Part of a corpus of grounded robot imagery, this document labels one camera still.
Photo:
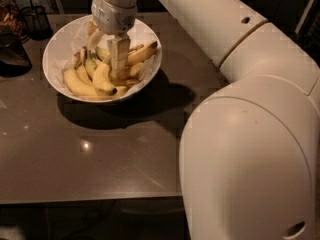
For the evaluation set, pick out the large front yellow banana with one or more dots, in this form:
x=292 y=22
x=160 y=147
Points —
x=101 y=79

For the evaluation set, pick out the small middle yellow banana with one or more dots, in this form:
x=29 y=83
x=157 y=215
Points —
x=130 y=71

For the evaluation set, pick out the dark pitcher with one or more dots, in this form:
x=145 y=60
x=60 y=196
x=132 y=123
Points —
x=14 y=60

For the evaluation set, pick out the black mesh pen holder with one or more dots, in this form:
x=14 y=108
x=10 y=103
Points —
x=36 y=21

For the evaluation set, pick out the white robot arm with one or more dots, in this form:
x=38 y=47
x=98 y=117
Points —
x=248 y=152

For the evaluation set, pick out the left lying yellow banana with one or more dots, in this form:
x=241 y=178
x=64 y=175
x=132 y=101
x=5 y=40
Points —
x=76 y=85

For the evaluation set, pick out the top right yellow banana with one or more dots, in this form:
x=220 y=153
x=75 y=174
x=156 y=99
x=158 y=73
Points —
x=142 y=54

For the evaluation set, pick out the green-tipped back banana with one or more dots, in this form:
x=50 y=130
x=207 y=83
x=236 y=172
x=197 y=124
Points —
x=102 y=54

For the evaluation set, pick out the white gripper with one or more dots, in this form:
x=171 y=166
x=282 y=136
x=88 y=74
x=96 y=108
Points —
x=112 y=18

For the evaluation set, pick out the white bowl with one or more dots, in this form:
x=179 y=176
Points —
x=63 y=37

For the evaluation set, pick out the greenish upright banana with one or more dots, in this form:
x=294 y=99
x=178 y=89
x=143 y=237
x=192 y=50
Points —
x=88 y=62

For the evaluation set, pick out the dark glass jar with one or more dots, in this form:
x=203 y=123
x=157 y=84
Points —
x=10 y=17

